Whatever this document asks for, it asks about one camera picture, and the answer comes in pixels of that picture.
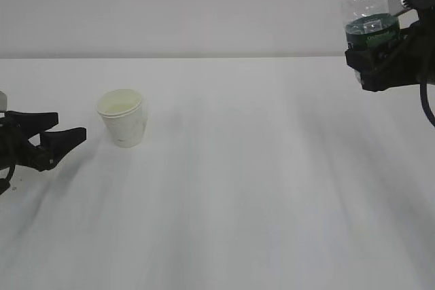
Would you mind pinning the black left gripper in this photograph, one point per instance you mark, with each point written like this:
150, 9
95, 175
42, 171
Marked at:
24, 141

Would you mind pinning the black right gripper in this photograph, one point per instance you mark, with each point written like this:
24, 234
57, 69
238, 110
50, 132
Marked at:
379, 66

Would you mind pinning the clear green-label water bottle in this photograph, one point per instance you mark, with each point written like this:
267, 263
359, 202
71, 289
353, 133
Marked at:
368, 25

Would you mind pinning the white paper cup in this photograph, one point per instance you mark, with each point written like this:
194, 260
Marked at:
124, 113

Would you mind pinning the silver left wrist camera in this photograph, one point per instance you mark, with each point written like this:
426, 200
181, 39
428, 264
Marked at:
3, 102

